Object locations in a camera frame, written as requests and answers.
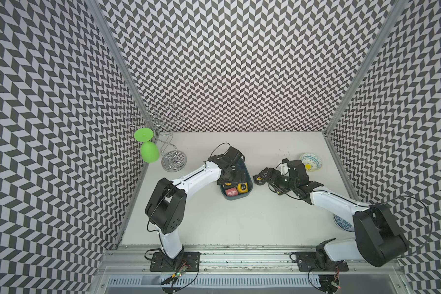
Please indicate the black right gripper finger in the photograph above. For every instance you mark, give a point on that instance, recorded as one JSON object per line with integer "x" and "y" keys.
{"x": 269, "y": 175}
{"x": 280, "y": 188}

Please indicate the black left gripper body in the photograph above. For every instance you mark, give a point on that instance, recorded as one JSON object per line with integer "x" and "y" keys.
{"x": 234, "y": 176}

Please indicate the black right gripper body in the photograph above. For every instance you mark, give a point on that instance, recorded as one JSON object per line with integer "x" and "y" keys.
{"x": 286, "y": 180}

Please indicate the black yellow standard tape measure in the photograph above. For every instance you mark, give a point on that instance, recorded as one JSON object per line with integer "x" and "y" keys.
{"x": 259, "y": 180}

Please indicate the yellow deli tape measure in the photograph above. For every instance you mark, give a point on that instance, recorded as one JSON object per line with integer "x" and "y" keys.
{"x": 242, "y": 188}

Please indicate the pink tape measure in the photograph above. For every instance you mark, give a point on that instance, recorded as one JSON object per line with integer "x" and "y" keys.
{"x": 232, "y": 192}

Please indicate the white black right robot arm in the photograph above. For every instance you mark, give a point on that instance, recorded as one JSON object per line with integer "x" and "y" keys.
{"x": 378, "y": 238}

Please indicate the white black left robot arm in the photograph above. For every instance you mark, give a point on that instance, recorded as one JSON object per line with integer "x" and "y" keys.
{"x": 166, "y": 207}

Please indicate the teal plastic storage box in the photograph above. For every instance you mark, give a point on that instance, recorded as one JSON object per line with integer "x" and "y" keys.
{"x": 224, "y": 187}

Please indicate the yellow blue patterned bowl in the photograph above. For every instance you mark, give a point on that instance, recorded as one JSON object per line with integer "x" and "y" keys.
{"x": 311, "y": 161}

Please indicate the green plastic wine glass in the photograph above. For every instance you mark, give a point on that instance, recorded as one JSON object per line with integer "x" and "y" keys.
{"x": 148, "y": 150}

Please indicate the silver wire glass rack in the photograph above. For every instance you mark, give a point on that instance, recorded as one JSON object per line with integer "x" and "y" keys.
{"x": 171, "y": 158}

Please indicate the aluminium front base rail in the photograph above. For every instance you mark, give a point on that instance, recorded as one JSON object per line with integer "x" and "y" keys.
{"x": 241, "y": 269}

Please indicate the aluminium corner frame post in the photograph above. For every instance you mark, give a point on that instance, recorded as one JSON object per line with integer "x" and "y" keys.
{"x": 381, "y": 37}

